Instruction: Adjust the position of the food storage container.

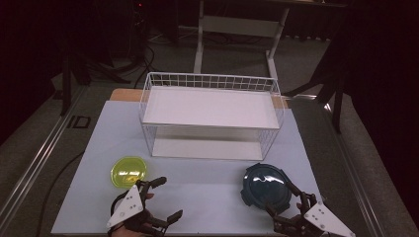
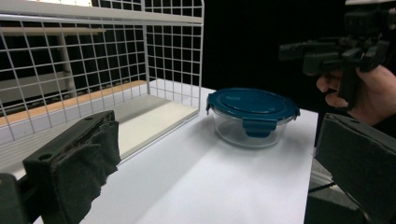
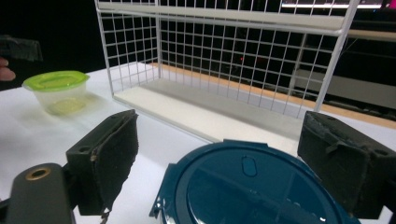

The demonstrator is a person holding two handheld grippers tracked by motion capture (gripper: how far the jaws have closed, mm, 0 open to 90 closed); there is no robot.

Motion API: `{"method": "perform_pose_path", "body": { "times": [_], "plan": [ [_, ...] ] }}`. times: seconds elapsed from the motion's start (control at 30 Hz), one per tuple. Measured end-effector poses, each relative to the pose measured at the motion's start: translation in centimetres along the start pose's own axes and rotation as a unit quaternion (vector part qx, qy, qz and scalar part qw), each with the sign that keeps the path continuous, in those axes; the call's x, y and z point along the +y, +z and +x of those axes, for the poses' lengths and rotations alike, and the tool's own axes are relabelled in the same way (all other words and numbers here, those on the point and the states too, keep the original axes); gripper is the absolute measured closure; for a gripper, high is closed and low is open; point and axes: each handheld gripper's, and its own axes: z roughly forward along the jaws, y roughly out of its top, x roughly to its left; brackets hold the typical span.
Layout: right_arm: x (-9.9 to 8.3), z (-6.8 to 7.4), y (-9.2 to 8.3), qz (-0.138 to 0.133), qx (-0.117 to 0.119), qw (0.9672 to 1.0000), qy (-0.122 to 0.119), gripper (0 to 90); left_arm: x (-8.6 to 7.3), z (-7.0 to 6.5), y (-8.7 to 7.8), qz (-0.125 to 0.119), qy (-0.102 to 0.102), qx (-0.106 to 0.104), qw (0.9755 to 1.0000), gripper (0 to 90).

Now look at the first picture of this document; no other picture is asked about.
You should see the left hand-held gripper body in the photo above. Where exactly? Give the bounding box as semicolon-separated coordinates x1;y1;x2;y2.
106;180;169;236

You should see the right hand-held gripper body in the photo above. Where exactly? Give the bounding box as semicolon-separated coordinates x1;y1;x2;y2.
272;192;357;237

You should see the yellow-green round plastic container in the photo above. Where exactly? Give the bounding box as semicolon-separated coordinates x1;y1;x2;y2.
110;156;148;190

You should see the glass container with dark blue lid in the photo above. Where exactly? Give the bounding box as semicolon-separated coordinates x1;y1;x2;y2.
240;162;293;214

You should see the white wire shelf rack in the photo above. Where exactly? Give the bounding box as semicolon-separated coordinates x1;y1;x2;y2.
138;71;286;162

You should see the person's left hand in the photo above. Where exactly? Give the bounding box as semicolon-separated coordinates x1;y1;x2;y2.
111;193;160;237

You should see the light blue table mat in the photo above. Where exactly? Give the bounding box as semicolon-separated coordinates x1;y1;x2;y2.
50;100;334;236

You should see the black metal stand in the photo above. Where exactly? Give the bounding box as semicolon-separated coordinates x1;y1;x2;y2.
59;39;132;117
282;19;355;134

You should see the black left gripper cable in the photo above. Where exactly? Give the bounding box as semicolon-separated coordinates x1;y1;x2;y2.
109;192;130;218

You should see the metal floor rail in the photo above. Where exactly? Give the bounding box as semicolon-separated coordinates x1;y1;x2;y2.
0;84;87;228
297;93;387;237

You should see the black cable on floor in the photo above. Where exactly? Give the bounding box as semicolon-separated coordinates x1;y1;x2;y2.
34;150;86;237

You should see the bundle of black cables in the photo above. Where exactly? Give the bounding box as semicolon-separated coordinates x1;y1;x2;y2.
88;0;157;89

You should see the white metal table frame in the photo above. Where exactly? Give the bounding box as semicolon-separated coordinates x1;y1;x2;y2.
193;0;349;81

